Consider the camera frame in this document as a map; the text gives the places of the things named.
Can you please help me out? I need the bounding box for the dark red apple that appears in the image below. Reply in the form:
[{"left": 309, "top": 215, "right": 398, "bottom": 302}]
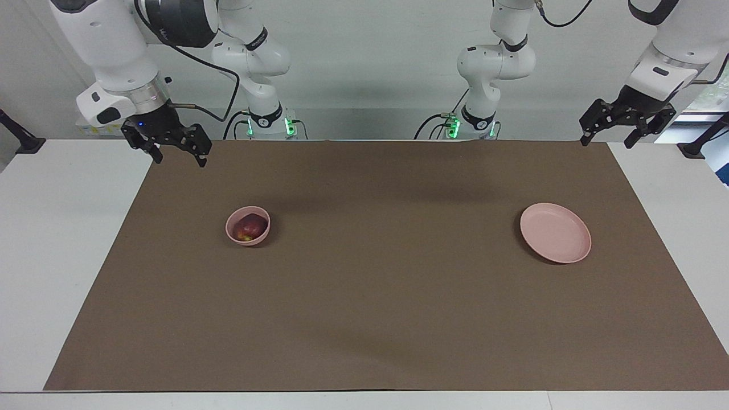
[{"left": 233, "top": 214, "right": 268, "bottom": 242}]

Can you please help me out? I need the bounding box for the pink bowl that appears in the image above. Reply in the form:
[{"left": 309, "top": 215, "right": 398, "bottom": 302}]
[{"left": 225, "top": 206, "right": 271, "bottom": 247}]

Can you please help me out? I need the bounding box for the pink plate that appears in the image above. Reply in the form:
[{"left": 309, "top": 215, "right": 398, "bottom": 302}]
[{"left": 519, "top": 203, "right": 592, "bottom": 264}]

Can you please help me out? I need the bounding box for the black clamp stand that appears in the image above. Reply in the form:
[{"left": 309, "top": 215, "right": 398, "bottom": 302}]
[
  {"left": 0, "top": 108, "right": 47, "bottom": 155},
  {"left": 678, "top": 112, "right": 729, "bottom": 159}
]

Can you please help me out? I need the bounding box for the brown table mat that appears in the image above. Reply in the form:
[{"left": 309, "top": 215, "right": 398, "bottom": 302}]
[{"left": 43, "top": 140, "right": 729, "bottom": 392}]

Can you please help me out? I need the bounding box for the black right base cable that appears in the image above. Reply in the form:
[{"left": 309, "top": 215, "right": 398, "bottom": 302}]
[{"left": 223, "top": 110, "right": 254, "bottom": 141}]

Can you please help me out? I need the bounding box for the black base cable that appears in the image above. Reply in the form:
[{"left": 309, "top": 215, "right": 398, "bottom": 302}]
[
  {"left": 413, "top": 88, "right": 471, "bottom": 141},
  {"left": 223, "top": 110, "right": 254, "bottom": 141}
]

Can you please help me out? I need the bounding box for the white wall socket box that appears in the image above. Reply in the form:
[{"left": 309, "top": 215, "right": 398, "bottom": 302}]
[{"left": 75, "top": 117, "right": 123, "bottom": 138}]

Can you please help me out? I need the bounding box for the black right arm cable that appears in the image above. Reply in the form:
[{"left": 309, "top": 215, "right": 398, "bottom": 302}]
[{"left": 132, "top": 0, "right": 240, "bottom": 124}]

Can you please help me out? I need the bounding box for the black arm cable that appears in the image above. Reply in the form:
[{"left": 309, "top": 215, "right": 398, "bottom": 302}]
[
  {"left": 534, "top": 0, "right": 594, "bottom": 29},
  {"left": 132, "top": 0, "right": 240, "bottom": 124}
]

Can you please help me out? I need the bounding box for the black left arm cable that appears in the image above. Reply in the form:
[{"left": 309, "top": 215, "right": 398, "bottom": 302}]
[{"left": 534, "top": 0, "right": 594, "bottom": 29}]

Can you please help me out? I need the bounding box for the black left base cable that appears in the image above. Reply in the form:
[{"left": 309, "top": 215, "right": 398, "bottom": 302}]
[{"left": 413, "top": 88, "right": 471, "bottom": 141}]

